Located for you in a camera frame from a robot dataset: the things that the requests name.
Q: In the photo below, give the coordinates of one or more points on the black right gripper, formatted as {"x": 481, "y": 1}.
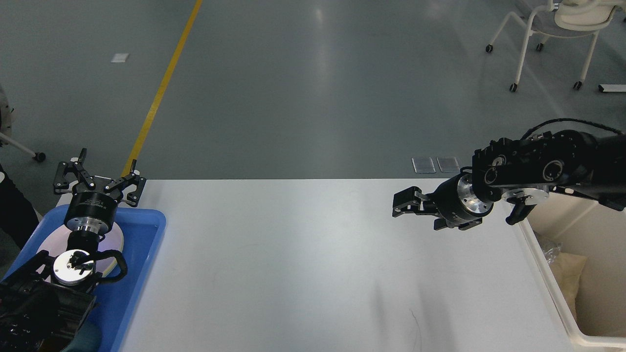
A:
{"x": 454, "y": 203}

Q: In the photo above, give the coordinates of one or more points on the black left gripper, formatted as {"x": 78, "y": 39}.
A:
{"x": 93, "y": 206}

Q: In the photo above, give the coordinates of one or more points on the pink plate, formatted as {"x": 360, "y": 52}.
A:
{"x": 55, "y": 241}

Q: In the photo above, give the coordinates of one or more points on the brown paper bag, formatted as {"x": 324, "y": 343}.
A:
{"x": 567, "y": 270}

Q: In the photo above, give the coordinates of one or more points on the silver foil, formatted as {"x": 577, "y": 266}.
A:
{"x": 549, "y": 248}

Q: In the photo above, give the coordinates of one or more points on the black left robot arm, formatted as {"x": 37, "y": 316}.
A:
{"x": 47, "y": 300}

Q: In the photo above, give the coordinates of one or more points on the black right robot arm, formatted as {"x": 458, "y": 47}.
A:
{"x": 524, "y": 172}

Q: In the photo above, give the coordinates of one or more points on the left clear floor plate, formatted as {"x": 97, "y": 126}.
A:
{"x": 423, "y": 165}

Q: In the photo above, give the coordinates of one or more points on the clear floor plate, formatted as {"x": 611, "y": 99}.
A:
{"x": 423, "y": 165}
{"x": 448, "y": 164}

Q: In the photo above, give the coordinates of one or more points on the right clear floor plate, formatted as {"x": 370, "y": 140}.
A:
{"x": 448, "y": 164}

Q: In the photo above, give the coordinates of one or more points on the blue plastic tray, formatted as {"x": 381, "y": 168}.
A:
{"x": 143, "y": 230}

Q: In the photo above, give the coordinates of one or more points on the chair leg with caster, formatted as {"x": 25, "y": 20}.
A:
{"x": 37, "y": 156}

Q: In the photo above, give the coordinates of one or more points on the dark teal mug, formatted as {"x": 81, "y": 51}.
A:
{"x": 87, "y": 339}

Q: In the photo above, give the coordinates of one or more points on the beige plastic bin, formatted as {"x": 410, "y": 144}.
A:
{"x": 585, "y": 228}

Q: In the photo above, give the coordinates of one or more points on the white rolling chair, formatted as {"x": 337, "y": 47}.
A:
{"x": 563, "y": 19}

